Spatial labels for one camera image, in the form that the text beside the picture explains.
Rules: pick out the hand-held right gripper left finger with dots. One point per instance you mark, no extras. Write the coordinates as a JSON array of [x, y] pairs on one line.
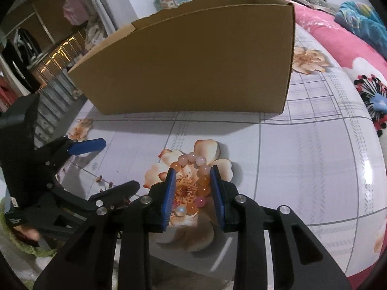
[[168, 199]]

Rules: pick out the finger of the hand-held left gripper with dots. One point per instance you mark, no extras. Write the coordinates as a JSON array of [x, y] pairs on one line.
[[87, 146], [118, 193]]

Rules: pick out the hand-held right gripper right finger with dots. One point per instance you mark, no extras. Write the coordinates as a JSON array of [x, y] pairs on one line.
[[217, 199]]

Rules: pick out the brown cardboard box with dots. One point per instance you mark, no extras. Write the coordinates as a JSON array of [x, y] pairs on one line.
[[187, 66]]

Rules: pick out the person's left forearm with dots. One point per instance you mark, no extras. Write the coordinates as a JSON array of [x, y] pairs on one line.
[[30, 250]]

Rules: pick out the person's left hand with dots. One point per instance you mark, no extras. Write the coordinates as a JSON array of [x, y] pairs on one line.
[[28, 232]]

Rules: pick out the red garment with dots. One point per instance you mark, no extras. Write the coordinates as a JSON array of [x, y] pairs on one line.
[[6, 93]]

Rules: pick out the floral checked tablecloth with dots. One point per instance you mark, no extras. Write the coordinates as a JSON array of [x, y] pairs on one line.
[[302, 172]]

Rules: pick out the black hanging garment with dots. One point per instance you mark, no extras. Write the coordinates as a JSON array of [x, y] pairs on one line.
[[21, 60]]

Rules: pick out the brown wardrobe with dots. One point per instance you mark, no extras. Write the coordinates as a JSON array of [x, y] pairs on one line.
[[45, 15]]

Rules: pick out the pink hanging garment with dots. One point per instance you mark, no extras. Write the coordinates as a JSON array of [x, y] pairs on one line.
[[75, 7]]

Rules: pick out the pink floral bed sheet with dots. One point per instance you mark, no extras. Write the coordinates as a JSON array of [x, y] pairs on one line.
[[326, 36]]

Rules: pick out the grey cloth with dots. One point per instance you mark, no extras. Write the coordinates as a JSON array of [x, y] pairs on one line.
[[314, 1]]

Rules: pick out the blue printed blanket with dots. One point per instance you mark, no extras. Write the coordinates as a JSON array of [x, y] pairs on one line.
[[365, 21]]

